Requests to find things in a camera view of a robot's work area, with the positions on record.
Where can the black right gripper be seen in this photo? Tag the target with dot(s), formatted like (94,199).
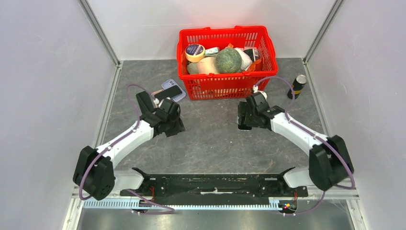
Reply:
(244,107)

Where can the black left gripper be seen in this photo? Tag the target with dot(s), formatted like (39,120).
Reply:
(179,126)

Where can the dark green smartphone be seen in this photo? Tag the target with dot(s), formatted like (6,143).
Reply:
(174,92)

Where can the black smartphone silver edge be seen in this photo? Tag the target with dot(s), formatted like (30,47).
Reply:
(244,128)

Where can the pink phone case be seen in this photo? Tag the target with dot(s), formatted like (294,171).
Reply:
(156,92)

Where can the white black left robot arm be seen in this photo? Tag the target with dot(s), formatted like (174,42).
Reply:
(95,172)

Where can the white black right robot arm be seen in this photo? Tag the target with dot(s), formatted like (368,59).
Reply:
(329,162)

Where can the lilac phone case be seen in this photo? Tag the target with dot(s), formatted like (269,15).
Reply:
(169,83)

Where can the dark smartphone on table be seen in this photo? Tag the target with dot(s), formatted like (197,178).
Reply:
(144,98)

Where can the orange snack packet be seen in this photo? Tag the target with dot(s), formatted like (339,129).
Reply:
(255,66)

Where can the white plastic bag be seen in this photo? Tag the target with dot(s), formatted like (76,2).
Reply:
(245,60)

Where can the black yellow drink can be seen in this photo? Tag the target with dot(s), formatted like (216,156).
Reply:
(297,86)

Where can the black white packet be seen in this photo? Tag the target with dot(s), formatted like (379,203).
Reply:
(252,52)

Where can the green patterned ball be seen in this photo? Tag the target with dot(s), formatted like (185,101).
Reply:
(228,60)

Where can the red plastic shopping basket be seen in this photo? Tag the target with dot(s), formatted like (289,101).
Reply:
(232,85)

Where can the beige paper bag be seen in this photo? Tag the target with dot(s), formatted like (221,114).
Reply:
(204,66)

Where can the masking tape roll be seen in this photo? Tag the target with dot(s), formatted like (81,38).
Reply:
(194,52)

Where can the small teal box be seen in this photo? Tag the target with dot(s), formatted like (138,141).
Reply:
(212,51)

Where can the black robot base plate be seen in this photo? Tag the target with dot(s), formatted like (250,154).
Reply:
(217,189)

